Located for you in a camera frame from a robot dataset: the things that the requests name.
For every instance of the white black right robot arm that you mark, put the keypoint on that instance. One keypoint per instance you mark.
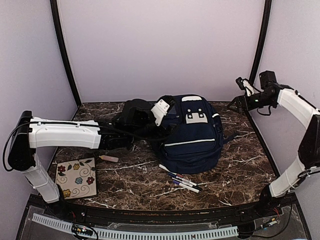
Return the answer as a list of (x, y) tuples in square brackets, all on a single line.
[(298, 138)]

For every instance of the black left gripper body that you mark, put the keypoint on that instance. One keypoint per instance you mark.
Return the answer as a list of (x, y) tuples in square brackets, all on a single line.
[(162, 135)]

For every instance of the purple capped white marker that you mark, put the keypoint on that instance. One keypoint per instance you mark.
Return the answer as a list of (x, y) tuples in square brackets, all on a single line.
[(184, 181)]

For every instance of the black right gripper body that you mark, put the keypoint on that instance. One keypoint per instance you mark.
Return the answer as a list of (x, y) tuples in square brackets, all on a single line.
[(250, 105)]

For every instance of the black front rail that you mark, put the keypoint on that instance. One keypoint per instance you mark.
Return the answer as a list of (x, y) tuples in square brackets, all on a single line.
[(91, 212)]

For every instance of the navy blue backpack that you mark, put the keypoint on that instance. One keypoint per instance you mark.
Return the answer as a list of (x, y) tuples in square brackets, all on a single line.
[(197, 144)]

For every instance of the black capped white marker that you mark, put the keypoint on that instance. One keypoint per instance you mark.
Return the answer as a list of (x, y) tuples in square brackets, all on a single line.
[(191, 188)]

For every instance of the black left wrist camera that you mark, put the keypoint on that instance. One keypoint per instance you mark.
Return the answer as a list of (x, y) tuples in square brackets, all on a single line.
[(137, 113)]

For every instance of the white slotted cable duct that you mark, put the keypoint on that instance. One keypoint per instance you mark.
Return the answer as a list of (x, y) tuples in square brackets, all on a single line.
[(121, 231)]

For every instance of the blue capped white marker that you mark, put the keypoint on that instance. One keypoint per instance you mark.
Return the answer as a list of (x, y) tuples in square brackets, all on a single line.
[(173, 175)]

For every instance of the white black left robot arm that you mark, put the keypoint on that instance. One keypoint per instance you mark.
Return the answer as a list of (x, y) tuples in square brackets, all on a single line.
[(31, 133)]

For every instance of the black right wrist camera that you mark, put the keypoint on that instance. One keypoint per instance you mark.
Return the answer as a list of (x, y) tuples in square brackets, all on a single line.
[(267, 78)]

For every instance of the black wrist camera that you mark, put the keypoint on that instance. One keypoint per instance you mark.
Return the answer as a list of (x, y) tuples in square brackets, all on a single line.
[(267, 78), (137, 113)]

